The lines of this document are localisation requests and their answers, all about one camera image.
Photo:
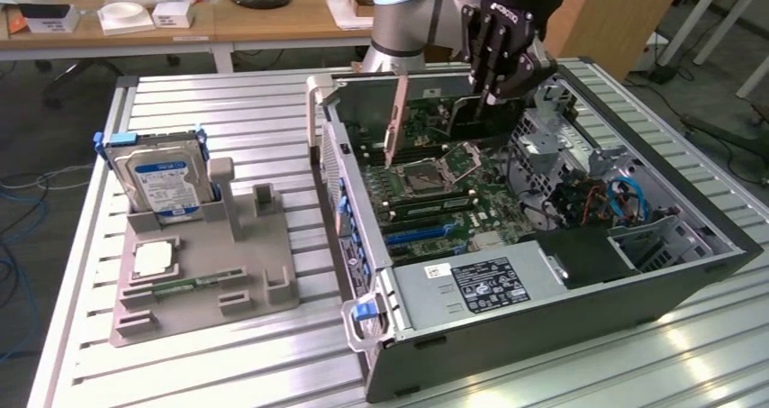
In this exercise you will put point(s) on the green graphics card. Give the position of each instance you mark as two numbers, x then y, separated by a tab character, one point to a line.
481	124

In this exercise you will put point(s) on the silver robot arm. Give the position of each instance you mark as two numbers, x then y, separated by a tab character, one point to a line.
409	20

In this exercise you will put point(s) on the wooden cabinet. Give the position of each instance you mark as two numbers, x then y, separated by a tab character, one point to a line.
601	20

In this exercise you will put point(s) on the silver drive cage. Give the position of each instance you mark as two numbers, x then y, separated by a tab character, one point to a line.
541	147

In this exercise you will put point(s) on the white paper stack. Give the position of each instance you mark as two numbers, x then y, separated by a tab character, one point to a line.
349	14

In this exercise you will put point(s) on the silver socket cover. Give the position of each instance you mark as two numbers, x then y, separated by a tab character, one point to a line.
465	158

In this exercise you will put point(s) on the green motherboard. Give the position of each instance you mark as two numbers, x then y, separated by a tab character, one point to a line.
498	201

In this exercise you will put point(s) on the CPU socket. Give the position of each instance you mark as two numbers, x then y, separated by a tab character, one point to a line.
423	178

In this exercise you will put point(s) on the black RAM slot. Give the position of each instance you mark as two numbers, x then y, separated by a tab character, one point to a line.
374	144
375	155
421	196
375	150
421	219
377	160

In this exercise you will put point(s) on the installed RAM stick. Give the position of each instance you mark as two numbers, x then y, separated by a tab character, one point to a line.
433	206

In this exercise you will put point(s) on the silver chipset heatsink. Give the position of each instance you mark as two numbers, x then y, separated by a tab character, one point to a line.
491	241

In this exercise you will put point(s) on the black floor stand base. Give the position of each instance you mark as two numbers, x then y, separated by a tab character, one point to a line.
738	138

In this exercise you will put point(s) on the long black expansion slot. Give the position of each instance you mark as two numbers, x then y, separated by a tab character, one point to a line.
409	227

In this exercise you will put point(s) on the blue expansion slot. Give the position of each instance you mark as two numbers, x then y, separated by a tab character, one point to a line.
421	236

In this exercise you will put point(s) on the small white box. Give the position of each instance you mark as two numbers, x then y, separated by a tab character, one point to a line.
171	16

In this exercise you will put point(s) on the black service label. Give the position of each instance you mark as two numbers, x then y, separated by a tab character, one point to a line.
351	264

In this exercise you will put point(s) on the grey power supply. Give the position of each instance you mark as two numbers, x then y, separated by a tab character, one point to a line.
433	300

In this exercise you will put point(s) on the black open PC case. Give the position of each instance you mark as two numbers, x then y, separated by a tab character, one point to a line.
541	336

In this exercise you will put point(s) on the blue case latch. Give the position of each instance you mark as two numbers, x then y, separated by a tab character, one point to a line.
362	312

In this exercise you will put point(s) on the hard disk in blue caddy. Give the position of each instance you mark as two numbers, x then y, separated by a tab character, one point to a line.
162	187

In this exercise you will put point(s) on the wooden desk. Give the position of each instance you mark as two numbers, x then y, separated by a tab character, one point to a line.
90	41

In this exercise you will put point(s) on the black office chair base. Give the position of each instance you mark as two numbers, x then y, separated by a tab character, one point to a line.
78	72

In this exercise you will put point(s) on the white box with black lid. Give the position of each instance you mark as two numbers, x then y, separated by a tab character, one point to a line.
51	23

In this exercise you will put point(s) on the loose green RAM stick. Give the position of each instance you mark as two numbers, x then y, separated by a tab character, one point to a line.
198	283

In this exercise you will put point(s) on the silver CPU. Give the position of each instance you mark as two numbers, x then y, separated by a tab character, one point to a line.
152	259

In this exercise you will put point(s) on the grey parts rack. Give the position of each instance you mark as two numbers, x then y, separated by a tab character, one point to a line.
204	309

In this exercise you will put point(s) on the orange packet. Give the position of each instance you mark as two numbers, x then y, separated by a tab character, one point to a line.
15	23

